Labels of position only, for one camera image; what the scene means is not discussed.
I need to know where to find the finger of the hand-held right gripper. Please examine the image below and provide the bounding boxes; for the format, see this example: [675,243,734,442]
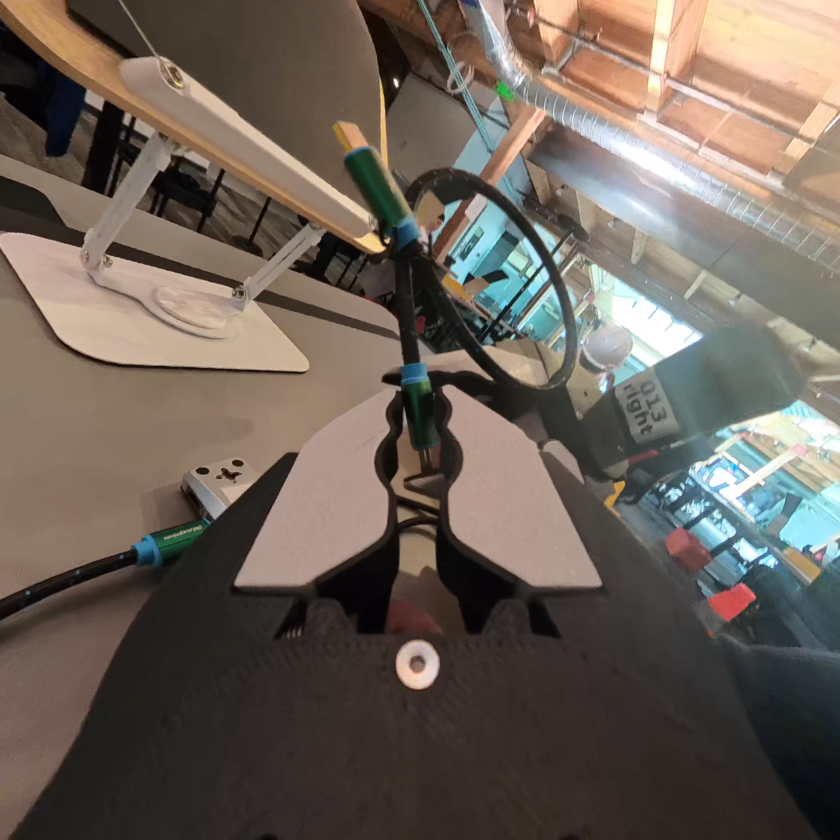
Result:
[382,369,508,403]
[538,438,586,488]

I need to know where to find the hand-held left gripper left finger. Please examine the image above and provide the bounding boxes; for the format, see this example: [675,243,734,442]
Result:
[234,387,403,634]

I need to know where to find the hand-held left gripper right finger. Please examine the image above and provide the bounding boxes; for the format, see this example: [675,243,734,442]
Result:
[436,385,605,635]

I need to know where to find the looped braided HDMI cable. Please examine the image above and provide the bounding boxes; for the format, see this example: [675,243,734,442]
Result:
[331,121,580,471]

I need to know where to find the black cable with silver plug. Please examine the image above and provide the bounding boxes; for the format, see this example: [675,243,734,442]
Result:
[394,471,447,536]

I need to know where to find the silver HDMI splitter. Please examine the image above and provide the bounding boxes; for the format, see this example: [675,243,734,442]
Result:
[181,457,253,522]

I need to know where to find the long braided HDMI cable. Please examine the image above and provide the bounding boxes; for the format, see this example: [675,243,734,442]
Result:
[0,518,211,621]

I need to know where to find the person's left hand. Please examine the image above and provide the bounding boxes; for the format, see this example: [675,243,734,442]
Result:
[387,597,442,636]

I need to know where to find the white hard hat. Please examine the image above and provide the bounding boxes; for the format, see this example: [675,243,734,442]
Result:
[581,325,634,376]

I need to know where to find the wooden pillar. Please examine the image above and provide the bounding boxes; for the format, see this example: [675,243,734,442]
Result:
[430,105,549,260]

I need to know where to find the white folding stand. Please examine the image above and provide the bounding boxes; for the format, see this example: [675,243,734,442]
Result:
[0,128,327,375]

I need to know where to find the wooden-edged black board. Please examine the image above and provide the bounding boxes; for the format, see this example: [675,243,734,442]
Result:
[0,0,391,256]

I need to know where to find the silver air duct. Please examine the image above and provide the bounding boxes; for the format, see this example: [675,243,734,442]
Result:
[499,39,840,263]

